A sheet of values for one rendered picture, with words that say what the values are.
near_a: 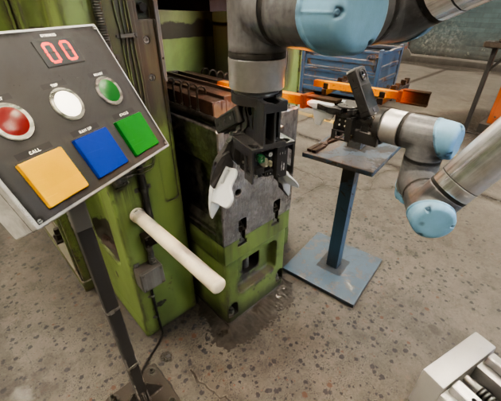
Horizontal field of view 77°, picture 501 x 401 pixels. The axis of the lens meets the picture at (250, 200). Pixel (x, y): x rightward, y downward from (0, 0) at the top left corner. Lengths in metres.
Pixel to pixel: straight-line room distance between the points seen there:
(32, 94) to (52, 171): 0.13
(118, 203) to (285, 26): 0.86
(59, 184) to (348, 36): 0.45
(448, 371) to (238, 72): 0.52
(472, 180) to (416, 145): 0.15
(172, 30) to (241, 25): 1.06
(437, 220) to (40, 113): 0.69
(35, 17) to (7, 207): 0.85
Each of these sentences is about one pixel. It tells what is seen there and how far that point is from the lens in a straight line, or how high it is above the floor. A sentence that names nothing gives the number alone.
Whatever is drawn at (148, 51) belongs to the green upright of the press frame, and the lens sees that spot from 1.04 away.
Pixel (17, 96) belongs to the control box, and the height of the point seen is 1.12.
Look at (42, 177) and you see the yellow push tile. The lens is 0.57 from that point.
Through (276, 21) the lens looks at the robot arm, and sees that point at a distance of 0.37.
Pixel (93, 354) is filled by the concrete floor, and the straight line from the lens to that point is 1.60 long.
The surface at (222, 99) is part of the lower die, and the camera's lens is 1.03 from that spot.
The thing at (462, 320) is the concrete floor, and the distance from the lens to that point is 1.83.
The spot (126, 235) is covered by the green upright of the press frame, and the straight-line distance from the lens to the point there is 1.17.
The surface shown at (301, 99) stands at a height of 1.02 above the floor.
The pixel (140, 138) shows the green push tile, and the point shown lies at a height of 1.00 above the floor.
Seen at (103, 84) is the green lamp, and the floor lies 1.10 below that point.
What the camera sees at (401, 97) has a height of 0.96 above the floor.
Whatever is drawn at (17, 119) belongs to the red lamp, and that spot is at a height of 1.09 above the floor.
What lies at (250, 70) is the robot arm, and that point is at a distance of 0.42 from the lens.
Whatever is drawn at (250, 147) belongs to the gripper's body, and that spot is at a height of 1.07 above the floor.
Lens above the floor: 1.24
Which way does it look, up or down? 32 degrees down
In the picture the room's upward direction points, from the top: straight up
